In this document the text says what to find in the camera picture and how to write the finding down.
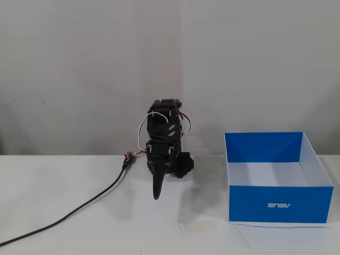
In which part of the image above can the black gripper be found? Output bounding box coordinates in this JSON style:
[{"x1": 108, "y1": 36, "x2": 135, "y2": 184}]
[{"x1": 146, "y1": 140, "x2": 178, "y2": 201}]

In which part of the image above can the blue and white cardboard box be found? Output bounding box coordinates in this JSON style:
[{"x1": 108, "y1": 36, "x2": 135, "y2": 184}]
[{"x1": 223, "y1": 131, "x2": 334, "y2": 224}]

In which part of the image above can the white servo wire loop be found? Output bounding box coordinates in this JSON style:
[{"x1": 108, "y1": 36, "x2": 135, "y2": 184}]
[{"x1": 137, "y1": 112, "x2": 170, "y2": 152}]

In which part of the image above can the red servo wire bundle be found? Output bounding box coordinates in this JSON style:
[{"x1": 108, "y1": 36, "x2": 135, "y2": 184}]
[{"x1": 177, "y1": 109, "x2": 194, "y2": 137}]

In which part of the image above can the black power cable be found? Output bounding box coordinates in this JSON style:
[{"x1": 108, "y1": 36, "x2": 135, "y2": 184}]
[{"x1": 0, "y1": 158, "x2": 131, "y2": 247}]

